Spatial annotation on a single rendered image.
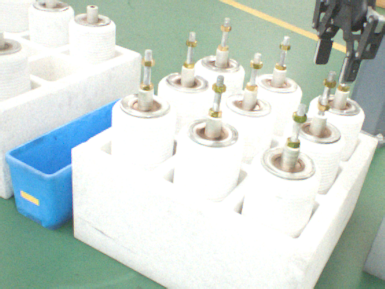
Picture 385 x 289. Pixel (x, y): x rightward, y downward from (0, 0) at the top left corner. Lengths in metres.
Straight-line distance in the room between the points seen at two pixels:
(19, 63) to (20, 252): 0.32
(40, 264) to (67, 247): 0.05
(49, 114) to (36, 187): 0.17
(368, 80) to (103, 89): 0.66
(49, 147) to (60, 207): 0.13
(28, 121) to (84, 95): 0.14
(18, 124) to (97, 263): 0.28
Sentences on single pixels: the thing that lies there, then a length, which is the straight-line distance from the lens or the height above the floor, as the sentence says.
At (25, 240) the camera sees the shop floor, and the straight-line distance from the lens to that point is 0.88.
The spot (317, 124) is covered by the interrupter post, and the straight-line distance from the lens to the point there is 0.73.
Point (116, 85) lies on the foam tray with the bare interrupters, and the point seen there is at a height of 0.13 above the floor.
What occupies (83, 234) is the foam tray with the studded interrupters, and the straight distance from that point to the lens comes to 0.85.
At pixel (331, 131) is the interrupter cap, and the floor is 0.25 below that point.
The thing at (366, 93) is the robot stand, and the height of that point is 0.12.
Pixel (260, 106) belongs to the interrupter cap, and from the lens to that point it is 0.79.
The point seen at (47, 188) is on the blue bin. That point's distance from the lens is 0.83.
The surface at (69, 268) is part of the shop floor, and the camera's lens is 0.83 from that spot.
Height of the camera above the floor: 0.59
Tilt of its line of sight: 31 degrees down
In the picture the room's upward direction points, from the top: 10 degrees clockwise
